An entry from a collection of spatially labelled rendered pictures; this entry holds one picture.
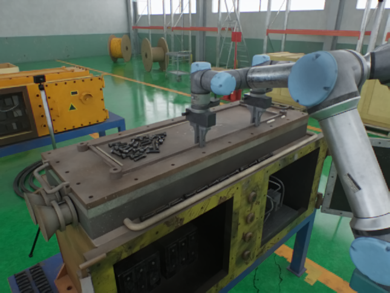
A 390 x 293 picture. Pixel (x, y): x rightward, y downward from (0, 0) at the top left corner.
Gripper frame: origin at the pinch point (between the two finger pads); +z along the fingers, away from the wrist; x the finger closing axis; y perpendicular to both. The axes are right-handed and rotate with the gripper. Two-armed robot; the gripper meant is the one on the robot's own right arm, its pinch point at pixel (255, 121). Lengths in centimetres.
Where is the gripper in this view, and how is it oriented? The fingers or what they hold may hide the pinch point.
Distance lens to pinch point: 141.8
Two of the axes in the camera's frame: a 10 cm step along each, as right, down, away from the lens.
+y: -7.5, 2.7, -6.1
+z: 0.0, 9.1, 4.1
